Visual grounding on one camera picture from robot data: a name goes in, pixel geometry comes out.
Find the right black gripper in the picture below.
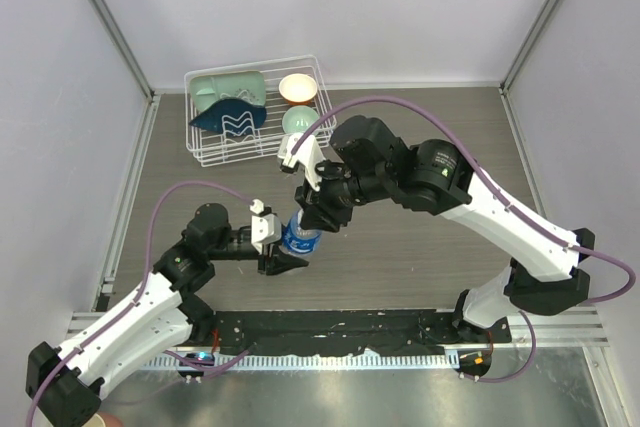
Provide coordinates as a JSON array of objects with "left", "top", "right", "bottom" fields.
[{"left": 294, "top": 158, "right": 391, "bottom": 235}]

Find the blue label water bottle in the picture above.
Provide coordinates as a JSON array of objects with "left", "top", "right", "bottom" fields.
[{"left": 281, "top": 209, "right": 322, "bottom": 259}]

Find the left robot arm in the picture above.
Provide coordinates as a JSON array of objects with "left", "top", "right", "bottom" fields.
[{"left": 26, "top": 202, "right": 309, "bottom": 426}]

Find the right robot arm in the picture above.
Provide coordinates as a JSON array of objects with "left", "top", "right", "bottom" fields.
[{"left": 279, "top": 116, "right": 595, "bottom": 342}]

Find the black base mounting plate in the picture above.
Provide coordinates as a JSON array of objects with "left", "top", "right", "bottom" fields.
[{"left": 183, "top": 309, "right": 512, "bottom": 357}]

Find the light green bowl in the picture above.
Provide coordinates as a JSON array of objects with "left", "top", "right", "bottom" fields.
[{"left": 281, "top": 105, "right": 320, "bottom": 136}]

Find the orange white bowl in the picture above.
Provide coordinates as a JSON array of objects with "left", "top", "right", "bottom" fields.
[{"left": 278, "top": 73, "right": 318, "bottom": 105}]

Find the dark blue leaf plate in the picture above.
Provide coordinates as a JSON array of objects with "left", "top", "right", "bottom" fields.
[{"left": 189, "top": 98, "right": 267, "bottom": 137}]

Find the light green divided plate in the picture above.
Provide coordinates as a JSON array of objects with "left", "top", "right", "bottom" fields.
[{"left": 187, "top": 71, "right": 266, "bottom": 113}]

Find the pink cup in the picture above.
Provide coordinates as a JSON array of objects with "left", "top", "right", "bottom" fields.
[{"left": 93, "top": 412, "right": 124, "bottom": 427}]

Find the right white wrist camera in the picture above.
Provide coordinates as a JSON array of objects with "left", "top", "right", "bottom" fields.
[{"left": 277, "top": 133, "right": 325, "bottom": 192}]

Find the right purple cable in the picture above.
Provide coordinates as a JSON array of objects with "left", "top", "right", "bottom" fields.
[{"left": 292, "top": 95, "right": 636, "bottom": 383}]

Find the purple cable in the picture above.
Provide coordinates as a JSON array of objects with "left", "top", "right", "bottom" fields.
[
  {"left": 292, "top": 95, "right": 636, "bottom": 383},
  {"left": 25, "top": 181, "right": 264, "bottom": 427}
]

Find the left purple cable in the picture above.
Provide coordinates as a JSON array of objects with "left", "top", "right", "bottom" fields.
[{"left": 25, "top": 181, "right": 264, "bottom": 427}]

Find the white wire dish rack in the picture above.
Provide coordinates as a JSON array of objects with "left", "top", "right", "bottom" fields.
[{"left": 184, "top": 55, "right": 332, "bottom": 167}]

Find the white slotted cable duct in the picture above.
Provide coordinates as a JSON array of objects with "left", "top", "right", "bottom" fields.
[{"left": 144, "top": 350, "right": 460, "bottom": 371}]

